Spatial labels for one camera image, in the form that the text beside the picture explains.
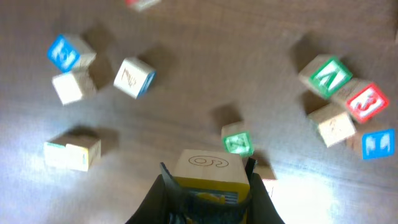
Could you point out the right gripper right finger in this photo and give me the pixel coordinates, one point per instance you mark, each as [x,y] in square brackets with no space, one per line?
[261,210]

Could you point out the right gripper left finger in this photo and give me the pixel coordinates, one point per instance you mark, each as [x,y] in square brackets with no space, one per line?
[160,205]

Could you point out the yellow S wooden block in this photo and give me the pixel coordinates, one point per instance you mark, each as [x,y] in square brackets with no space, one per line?
[82,153]

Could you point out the green R wooden block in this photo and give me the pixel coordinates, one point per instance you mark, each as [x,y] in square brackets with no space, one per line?
[56,152]

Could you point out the red E wooden block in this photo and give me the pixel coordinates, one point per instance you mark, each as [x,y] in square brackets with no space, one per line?
[268,177]

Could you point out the green Z wooden block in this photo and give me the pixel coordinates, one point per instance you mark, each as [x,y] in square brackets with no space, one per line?
[237,139]

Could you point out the green 4 wooden block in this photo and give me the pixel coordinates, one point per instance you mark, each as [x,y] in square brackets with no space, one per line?
[333,124]

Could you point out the leaf picture blue-sided block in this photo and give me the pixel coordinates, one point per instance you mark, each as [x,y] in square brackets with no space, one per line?
[134,77]

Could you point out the blue I wooden block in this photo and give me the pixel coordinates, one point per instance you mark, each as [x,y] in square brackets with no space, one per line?
[373,140]

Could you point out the red U wooden block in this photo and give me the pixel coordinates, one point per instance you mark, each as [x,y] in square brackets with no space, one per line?
[74,86]

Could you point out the green V wooden block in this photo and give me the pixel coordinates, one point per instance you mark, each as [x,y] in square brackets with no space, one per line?
[325,75]

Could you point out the red 3 wooden block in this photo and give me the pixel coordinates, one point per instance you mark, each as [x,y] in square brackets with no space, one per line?
[362,99]

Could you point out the blue 5 wooden block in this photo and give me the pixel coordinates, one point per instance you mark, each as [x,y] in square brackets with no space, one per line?
[70,52]

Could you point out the red Q wooden block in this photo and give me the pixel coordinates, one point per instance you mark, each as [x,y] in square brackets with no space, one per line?
[140,5]

